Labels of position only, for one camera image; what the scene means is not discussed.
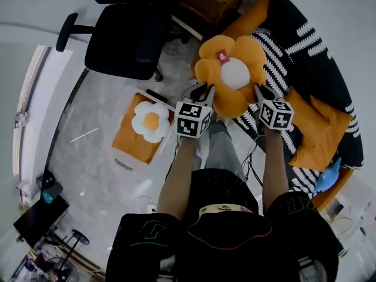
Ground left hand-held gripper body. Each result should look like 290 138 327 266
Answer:
174 96 214 140

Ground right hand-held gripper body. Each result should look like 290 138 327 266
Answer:
255 97 295 135

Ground orange flower pillow white centre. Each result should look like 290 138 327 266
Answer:
193 34 268 120

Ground orange square pillow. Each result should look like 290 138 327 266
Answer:
111 92 176 165
283 86 354 173

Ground clear plastic storage box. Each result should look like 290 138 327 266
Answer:
106 83 177 172

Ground person's left forearm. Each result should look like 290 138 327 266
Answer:
156 135 199 222

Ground person's right forearm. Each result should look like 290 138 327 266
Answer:
261 127 291 214

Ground person's grey trousers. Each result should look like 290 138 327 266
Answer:
193 118 248 184

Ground black office chair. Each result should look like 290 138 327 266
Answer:
55 0 189 83

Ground blue whale plush toy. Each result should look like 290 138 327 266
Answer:
312 156 344 194

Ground white stick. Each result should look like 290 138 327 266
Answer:
69 127 100 144

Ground person's black t-shirt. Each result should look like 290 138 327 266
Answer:
105 168 345 282

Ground black waste bin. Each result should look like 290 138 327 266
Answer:
35 169 64 200

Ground black round-base stand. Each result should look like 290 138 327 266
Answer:
55 229 90 273

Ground black rectangular table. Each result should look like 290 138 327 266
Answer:
12 194 71 249

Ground grey shoulder strap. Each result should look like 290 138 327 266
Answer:
158 256 177 282
298 257 329 282

